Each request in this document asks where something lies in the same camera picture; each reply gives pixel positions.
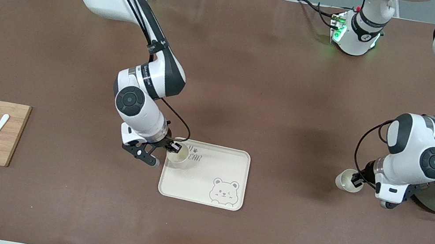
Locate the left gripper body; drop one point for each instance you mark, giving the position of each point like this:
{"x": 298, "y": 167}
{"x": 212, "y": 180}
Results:
{"x": 367, "y": 171}

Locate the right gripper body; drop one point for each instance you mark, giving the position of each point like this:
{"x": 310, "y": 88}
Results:
{"x": 163, "y": 142}

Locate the white IKEA cup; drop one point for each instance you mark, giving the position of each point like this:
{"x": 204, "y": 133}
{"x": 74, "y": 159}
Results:
{"x": 178, "y": 157}
{"x": 343, "y": 181}

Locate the beige bear print tray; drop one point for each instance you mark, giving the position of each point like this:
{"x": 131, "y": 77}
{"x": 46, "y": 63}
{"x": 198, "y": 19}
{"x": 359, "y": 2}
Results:
{"x": 197, "y": 185}

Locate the brown table mat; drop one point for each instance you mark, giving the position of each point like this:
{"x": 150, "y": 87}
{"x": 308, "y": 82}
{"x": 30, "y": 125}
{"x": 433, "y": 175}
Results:
{"x": 252, "y": 79}

